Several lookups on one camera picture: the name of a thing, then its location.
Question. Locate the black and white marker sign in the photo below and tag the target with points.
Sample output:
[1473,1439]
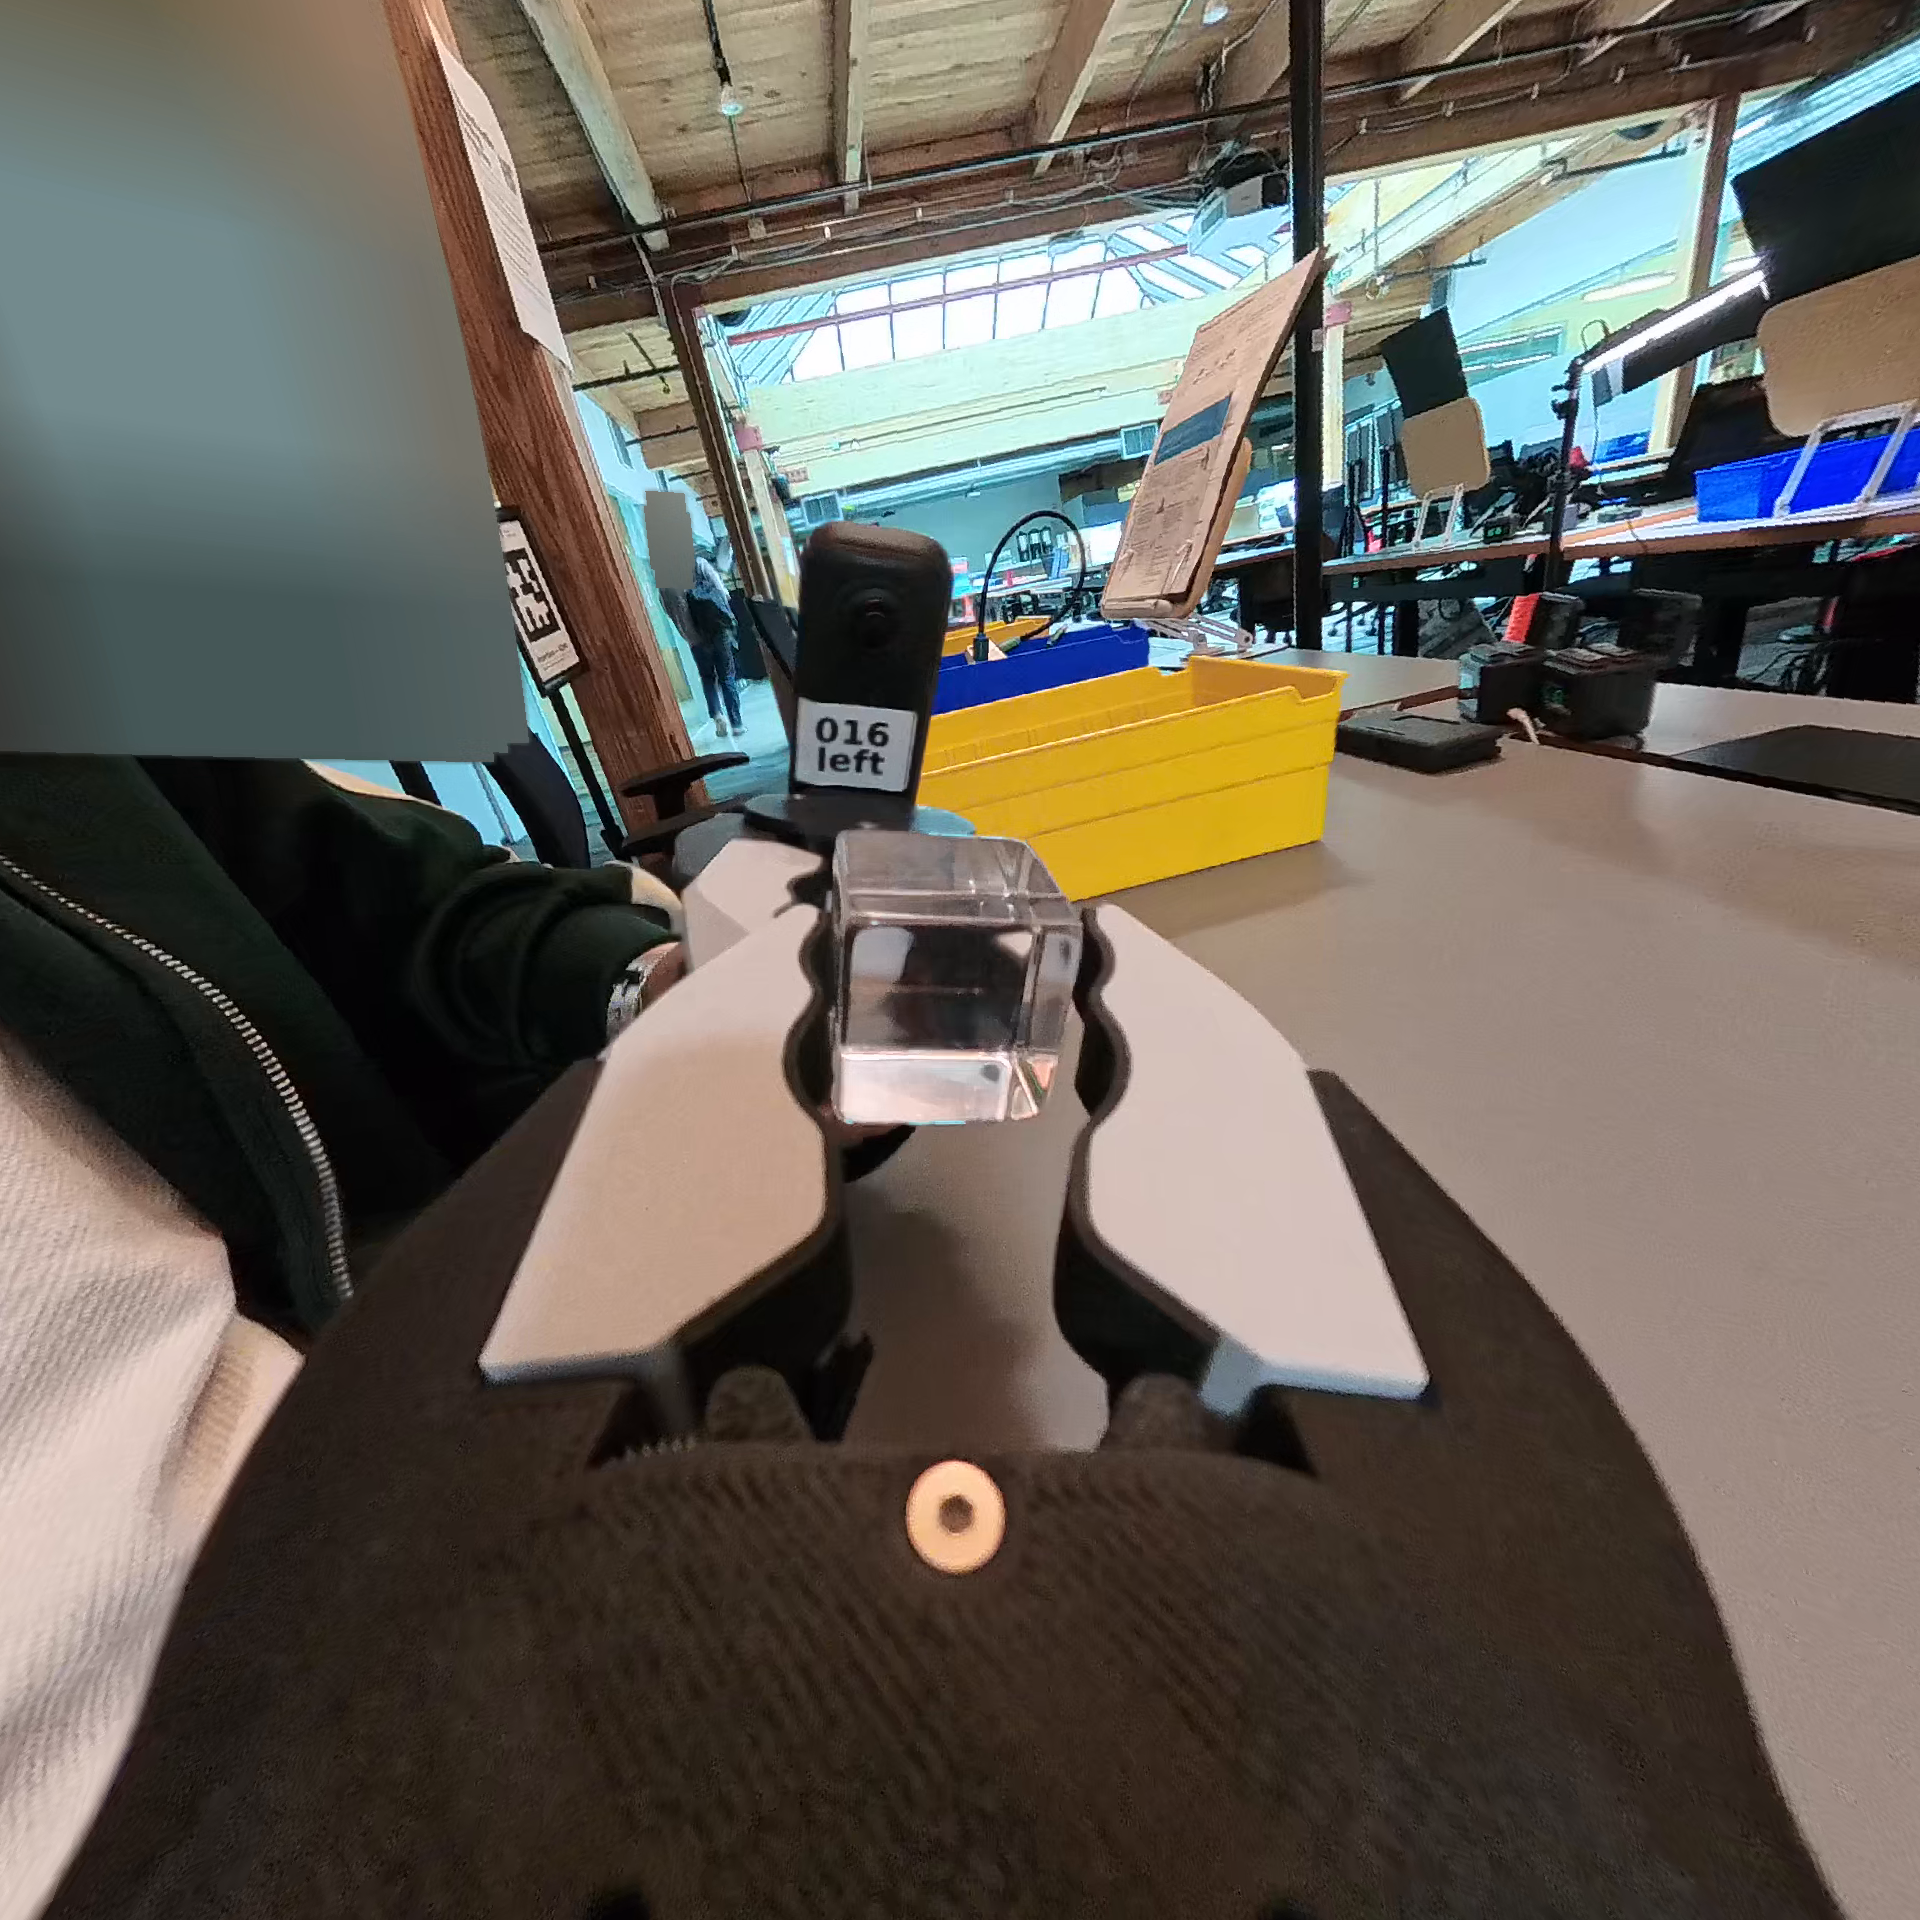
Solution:
[536,600]

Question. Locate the person's dark green jacket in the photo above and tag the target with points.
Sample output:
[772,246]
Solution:
[180,930]

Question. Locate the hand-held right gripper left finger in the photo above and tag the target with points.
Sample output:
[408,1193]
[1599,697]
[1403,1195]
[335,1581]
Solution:
[660,1201]

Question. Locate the person's white shirt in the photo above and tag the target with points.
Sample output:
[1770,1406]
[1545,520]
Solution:
[91,1424]

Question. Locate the person's left forearm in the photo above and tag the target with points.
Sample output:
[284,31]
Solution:
[480,960]

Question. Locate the black battery charger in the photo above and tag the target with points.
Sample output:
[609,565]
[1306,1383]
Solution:
[1568,669]

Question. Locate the wooden post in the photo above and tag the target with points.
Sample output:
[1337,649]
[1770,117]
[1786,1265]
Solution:
[510,421]

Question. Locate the blue plastic bin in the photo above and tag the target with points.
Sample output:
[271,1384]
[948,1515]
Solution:
[1050,660]

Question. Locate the cardboard document board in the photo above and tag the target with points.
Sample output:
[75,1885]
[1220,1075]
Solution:
[1201,451]

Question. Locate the row of blue bins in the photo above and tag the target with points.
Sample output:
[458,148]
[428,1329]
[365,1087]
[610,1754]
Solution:
[1801,473]

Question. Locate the black office chair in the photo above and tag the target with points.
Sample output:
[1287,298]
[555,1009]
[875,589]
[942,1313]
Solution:
[683,789]

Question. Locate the white board stand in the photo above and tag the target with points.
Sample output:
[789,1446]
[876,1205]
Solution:
[1201,631]

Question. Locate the black desk mat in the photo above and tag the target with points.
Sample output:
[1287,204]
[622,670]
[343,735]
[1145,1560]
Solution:
[1814,765]

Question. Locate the clear acrylic cube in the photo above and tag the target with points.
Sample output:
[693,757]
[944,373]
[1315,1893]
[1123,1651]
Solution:
[953,990]

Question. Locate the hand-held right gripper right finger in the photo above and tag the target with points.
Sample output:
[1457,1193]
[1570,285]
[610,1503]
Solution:
[1245,1201]

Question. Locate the black metal pole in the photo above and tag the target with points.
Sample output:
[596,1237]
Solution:
[1309,300]

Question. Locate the white paper sheet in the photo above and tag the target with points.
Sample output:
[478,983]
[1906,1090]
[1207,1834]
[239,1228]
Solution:
[502,195]

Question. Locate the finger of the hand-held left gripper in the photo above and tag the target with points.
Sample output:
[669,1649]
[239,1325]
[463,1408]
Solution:
[735,901]

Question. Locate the beige board on stand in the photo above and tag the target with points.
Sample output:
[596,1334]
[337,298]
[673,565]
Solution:
[1839,353]

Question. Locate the yellow plastic bin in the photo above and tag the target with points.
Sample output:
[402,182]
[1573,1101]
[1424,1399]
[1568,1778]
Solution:
[1141,765]

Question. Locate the silver wristwatch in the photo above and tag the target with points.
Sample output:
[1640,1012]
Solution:
[626,999]

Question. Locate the desk lamp light bar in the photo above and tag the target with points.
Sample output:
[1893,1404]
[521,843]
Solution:
[1664,330]

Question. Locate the flat black device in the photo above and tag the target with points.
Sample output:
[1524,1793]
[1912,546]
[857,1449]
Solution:
[1419,741]

